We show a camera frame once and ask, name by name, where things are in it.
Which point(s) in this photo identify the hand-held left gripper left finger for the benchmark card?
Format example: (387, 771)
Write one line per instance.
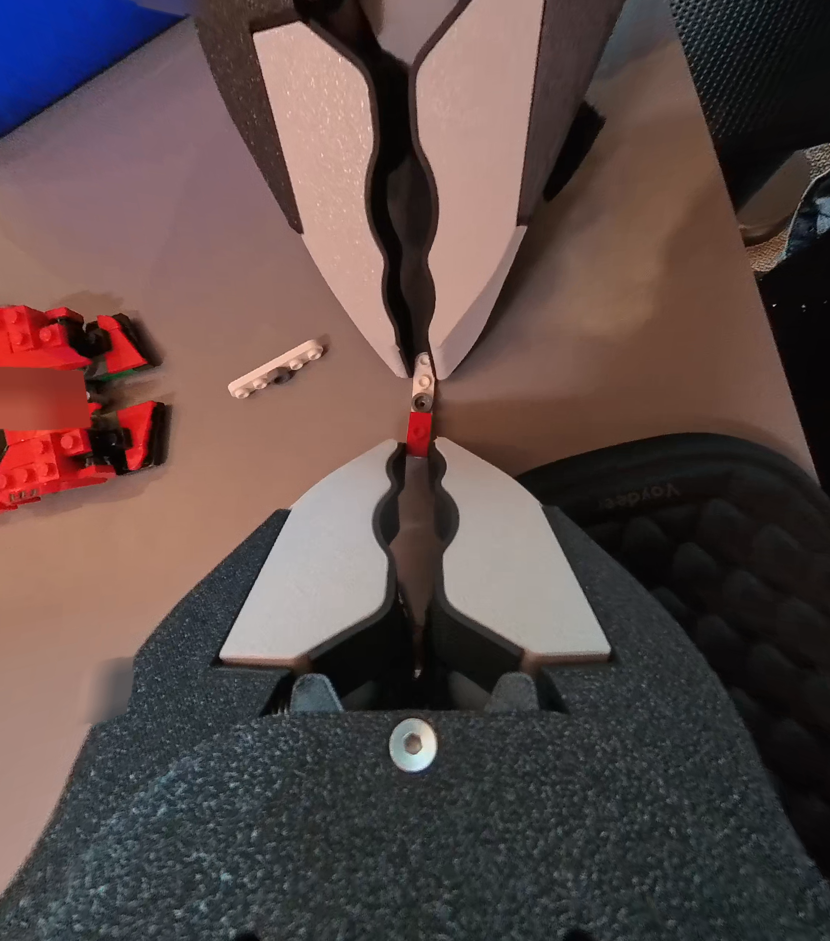
(312, 573)

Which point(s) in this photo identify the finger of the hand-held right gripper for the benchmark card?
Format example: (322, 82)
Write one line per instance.
(481, 162)
(326, 162)

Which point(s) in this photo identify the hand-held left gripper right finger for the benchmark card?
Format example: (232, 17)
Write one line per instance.
(518, 581)

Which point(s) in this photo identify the red and white brick assembly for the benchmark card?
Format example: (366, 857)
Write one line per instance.
(420, 434)

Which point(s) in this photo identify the white toy brick plate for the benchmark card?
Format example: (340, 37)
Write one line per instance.
(304, 354)

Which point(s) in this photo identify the black seat cushion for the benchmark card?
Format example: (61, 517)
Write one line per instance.
(716, 559)

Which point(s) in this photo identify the blue plastic bin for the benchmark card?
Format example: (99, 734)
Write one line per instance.
(17, 66)

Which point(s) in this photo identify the black mesh office chair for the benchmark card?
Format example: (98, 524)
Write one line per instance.
(775, 59)

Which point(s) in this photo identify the red toy brick car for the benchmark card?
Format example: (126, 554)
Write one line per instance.
(10, 327)

